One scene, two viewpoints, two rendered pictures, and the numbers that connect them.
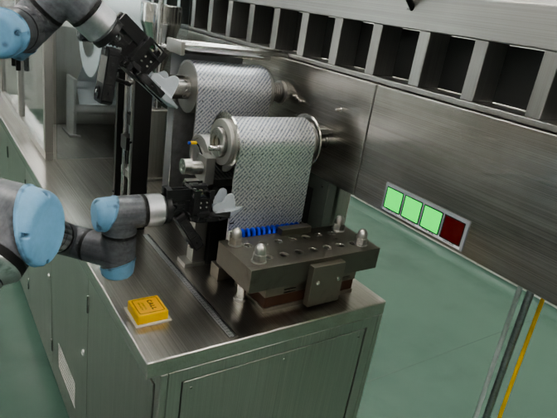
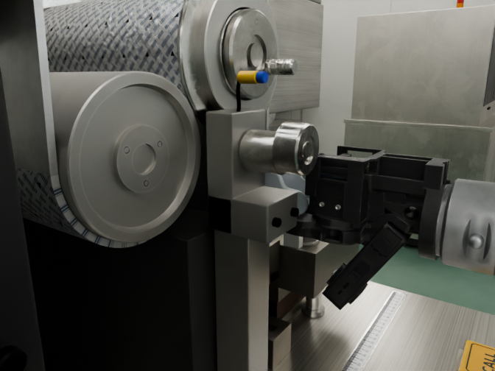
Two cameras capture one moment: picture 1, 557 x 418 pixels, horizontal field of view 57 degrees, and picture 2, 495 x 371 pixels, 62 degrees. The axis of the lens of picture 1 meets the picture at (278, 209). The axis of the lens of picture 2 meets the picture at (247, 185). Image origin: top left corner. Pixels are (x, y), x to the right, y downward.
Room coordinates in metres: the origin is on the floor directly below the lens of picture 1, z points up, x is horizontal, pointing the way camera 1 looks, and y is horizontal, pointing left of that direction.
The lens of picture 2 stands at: (1.37, 0.53, 1.23)
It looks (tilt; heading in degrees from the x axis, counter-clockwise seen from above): 15 degrees down; 251
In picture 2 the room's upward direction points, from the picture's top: straight up
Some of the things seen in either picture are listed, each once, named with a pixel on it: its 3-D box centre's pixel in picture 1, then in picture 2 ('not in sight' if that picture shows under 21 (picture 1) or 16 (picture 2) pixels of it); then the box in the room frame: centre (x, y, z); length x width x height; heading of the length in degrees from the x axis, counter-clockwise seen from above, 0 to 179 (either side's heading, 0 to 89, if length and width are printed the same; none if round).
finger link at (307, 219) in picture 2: not in sight; (305, 219); (1.19, 0.18, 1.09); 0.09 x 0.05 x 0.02; 128
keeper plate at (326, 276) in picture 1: (325, 283); not in sight; (1.14, -0.14, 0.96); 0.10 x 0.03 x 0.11; 127
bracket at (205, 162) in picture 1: (195, 211); (255, 283); (1.26, 0.22, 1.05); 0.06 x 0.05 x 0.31; 127
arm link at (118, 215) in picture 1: (119, 214); not in sight; (1.04, 0.34, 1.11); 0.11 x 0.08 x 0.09; 127
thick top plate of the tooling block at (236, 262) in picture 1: (300, 255); (222, 224); (1.20, -0.08, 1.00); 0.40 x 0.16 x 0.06; 127
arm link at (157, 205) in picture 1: (153, 209); (469, 225); (1.09, 0.28, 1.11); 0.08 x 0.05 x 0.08; 37
